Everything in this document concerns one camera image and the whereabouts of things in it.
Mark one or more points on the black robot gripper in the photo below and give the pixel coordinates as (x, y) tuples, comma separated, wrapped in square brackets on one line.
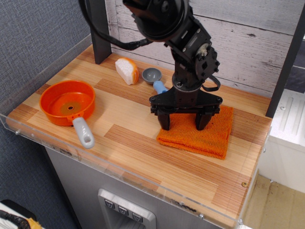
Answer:
[(203, 104)]

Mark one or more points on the orange cloth napkin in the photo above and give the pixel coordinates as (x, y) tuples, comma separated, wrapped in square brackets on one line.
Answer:
[(212, 141)]

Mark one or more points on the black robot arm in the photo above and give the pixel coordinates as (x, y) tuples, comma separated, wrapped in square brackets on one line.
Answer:
[(172, 22)]

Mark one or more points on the grey and blue toy spoon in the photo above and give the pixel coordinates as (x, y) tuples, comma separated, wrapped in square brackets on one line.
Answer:
[(153, 76)]

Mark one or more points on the white and orange toy sushi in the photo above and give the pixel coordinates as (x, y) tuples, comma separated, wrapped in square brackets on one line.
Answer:
[(128, 70)]

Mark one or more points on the clear acrylic table guard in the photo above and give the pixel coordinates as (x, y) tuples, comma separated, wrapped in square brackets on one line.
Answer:
[(125, 134)]

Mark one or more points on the white ribbed side platform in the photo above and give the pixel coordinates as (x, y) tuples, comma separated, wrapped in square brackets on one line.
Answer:
[(289, 119)]

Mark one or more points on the silver dispenser button panel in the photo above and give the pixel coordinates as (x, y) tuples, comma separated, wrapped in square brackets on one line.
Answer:
[(120, 213)]

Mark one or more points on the grey toy fridge cabinet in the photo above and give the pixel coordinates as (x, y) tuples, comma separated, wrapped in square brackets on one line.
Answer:
[(82, 183)]

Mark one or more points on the dark right frame post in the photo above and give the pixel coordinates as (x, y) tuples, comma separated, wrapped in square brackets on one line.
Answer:
[(287, 66)]

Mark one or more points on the orange toy pan grey handle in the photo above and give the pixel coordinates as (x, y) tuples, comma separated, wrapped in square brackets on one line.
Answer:
[(71, 103)]

